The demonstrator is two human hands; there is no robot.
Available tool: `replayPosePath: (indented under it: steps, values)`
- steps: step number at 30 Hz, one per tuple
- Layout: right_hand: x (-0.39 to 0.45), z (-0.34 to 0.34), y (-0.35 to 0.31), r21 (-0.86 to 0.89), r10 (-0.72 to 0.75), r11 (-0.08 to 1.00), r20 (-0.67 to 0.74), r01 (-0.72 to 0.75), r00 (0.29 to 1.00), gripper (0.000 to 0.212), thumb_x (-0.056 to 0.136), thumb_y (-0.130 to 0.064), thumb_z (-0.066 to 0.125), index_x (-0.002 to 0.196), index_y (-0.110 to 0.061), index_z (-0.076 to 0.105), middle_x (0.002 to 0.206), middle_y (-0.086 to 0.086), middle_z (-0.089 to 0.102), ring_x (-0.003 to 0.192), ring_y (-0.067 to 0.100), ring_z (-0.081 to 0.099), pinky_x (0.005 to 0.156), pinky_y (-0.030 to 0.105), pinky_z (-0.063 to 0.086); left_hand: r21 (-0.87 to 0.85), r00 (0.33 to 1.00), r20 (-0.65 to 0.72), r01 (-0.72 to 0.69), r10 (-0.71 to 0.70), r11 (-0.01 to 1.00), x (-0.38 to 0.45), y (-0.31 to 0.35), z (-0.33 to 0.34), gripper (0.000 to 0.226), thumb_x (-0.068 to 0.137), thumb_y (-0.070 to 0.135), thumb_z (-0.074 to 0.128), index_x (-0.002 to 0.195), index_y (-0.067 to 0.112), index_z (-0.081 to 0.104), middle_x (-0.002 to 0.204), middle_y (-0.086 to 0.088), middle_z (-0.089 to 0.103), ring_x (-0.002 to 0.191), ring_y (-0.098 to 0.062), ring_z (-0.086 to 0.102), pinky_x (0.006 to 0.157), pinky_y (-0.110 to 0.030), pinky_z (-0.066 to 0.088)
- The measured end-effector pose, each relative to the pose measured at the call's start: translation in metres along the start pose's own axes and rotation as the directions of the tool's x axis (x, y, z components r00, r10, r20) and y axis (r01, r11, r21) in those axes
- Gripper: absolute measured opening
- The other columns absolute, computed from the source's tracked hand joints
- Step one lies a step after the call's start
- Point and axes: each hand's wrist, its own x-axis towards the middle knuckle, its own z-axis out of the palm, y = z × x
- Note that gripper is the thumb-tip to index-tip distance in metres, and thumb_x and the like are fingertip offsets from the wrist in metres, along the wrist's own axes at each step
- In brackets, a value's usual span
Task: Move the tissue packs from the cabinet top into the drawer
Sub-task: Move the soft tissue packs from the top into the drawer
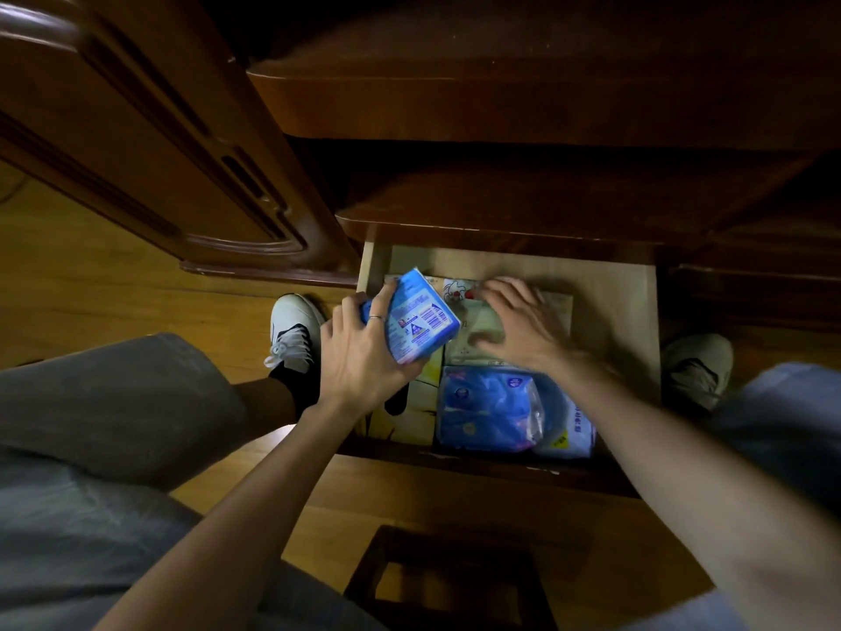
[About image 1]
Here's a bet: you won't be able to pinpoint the white black shoe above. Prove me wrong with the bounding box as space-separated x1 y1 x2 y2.
660 333 735 415
265 293 328 415

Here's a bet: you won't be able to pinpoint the white black left shoe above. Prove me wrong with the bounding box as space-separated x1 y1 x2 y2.
265 293 328 415

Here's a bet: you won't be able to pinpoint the pale yellow soft pack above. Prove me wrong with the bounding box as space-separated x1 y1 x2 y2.
443 292 574 369

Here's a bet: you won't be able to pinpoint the person's right forearm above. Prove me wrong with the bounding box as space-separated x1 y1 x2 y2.
545 351 841 631

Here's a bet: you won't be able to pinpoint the large light blue wet wipes pack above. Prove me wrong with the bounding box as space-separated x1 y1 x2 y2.
530 377 597 459

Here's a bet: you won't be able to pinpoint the dark wooden cabinet door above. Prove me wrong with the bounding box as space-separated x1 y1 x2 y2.
0 0 361 288

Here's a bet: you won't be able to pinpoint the blue white-ended tissue pack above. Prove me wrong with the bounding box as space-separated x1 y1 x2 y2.
359 267 462 366

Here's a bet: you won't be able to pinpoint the person's left forearm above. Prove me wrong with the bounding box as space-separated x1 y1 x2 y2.
95 403 361 631

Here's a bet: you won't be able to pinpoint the gray trousers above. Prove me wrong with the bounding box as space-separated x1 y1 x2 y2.
0 332 841 631

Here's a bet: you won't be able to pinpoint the person's right hand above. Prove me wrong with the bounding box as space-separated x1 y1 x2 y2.
469 276 581 377

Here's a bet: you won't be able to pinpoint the light wooden drawer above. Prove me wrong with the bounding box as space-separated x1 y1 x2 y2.
338 242 661 499

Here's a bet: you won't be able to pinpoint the yellow tissue box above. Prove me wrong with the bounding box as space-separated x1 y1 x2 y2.
357 347 446 448

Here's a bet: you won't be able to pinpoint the printed white pocket tissue pack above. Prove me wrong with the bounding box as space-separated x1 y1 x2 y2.
441 277 482 304

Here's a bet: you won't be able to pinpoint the white black right shoe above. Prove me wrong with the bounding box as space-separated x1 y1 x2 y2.
660 333 735 415

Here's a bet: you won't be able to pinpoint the person's left hand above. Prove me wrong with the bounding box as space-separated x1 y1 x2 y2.
318 280 429 420

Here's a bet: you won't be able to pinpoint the dark wooden stool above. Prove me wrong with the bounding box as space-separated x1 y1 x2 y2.
343 525 560 631

